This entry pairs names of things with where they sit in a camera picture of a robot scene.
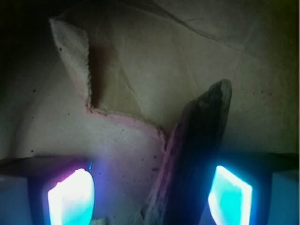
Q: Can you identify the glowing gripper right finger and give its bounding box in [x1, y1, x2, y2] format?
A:
[208, 152, 300, 225]

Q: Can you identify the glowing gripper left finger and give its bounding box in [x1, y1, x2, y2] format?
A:
[0, 157, 95, 225]

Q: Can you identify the dark brown wood chip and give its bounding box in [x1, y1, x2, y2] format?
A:
[141, 79, 232, 225]

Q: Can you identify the brown paper lined bin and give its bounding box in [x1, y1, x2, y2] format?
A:
[0, 0, 300, 225]

